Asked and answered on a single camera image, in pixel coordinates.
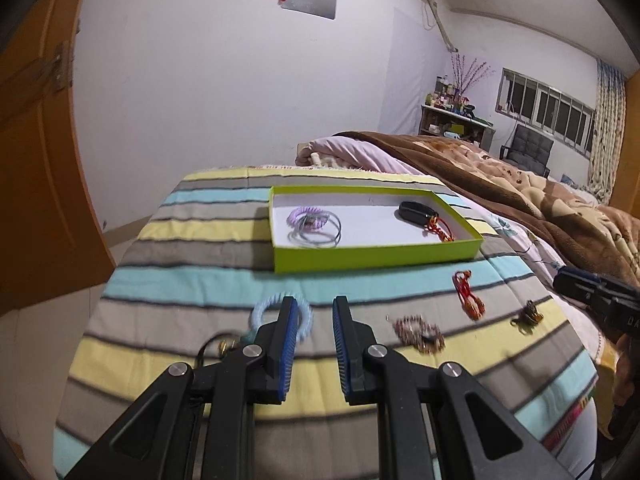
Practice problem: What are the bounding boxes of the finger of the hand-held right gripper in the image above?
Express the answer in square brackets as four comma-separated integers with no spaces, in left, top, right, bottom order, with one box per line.
[552,275,601,312]
[559,266,607,286]

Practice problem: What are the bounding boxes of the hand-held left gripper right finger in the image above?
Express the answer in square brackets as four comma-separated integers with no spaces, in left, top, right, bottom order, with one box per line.
[332,296,576,480]

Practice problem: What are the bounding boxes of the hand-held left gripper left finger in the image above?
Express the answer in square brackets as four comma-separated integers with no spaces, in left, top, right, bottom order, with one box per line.
[65,296,301,480]

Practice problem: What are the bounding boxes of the light blue spiral hair tie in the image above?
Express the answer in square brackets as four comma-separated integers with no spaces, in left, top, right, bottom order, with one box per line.
[248,294,313,346]

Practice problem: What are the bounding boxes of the small dark gold ornament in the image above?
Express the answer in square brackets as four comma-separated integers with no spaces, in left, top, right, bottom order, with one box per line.
[510,300,543,333]

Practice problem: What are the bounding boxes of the black cord gold charm bracelet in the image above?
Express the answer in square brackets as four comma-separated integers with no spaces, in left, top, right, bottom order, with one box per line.
[196,330,251,396]

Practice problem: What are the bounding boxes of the pink beaded bracelet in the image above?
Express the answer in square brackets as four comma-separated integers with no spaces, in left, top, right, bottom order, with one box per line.
[392,315,447,355]

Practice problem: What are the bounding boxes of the red knotted cord bracelet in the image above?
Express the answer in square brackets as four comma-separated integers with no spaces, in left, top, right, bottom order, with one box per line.
[424,214,457,244]
[452,270,487,321]

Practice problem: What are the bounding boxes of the green shallow cardboard box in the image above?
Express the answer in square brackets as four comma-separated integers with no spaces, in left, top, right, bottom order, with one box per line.
[268,185,485,275]

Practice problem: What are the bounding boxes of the person's right hand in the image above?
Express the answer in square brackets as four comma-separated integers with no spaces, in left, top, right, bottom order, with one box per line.
[615,335,640,406]

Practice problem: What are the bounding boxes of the striped blanket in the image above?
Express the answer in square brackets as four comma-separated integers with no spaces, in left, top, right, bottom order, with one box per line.
[52,166,601,480]

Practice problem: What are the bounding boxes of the brown patterned blanket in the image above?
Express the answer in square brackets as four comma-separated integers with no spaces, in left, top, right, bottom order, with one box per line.
[332,131,640,306]

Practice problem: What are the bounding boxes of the orange wooden wardrobe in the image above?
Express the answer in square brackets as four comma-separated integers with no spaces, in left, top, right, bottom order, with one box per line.
[607,67,640,221]

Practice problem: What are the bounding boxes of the black chair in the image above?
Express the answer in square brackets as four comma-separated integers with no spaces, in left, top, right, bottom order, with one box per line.
[500,125,556,177]

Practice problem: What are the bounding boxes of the patterned curtain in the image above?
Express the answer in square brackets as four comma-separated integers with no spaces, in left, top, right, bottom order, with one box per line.
[590,59,627,201]

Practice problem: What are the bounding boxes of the black wristband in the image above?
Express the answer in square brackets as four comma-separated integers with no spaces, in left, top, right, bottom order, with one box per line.
[397,201,441,226]

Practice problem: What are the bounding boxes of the barred window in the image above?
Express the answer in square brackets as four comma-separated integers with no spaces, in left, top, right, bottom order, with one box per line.
[495,67,597,157]

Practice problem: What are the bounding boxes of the pink quilt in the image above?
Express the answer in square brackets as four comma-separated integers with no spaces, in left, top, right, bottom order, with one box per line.
[295,136,436,176]

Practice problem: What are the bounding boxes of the wooden shelf desk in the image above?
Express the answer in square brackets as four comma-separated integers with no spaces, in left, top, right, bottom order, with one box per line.
[419,104,497,153]

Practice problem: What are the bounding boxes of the group of bottles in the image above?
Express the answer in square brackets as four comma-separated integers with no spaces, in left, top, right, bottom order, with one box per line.
[425,75,476,113]

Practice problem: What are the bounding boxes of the purple flower branches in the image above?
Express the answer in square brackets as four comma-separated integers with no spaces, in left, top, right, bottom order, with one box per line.
[450,52,495,98]

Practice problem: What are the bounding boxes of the orange wooden door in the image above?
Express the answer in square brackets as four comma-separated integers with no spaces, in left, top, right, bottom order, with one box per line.
[0,0,118,316]

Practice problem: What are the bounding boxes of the door hinge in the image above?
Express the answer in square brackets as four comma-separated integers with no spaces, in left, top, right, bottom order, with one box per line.
[52,40,73,93]

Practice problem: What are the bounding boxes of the grey elastic hair tie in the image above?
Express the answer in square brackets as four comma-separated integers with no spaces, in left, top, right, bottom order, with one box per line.
[287,210,343,250]

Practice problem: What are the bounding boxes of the purple spiral hair tie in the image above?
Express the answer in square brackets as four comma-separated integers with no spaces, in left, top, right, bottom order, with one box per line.
[289,206,328,231]

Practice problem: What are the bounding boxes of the white wall pipe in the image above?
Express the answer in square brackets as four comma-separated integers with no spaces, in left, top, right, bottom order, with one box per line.
[419,0,460,53]

